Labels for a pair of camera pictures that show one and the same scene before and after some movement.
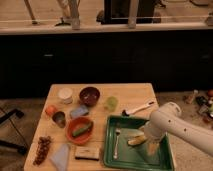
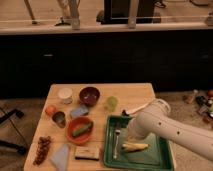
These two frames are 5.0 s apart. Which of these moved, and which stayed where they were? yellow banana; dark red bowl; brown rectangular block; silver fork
Moved: yellow banana
Stayed: silver fork; brown rectangular block; dark red bowl
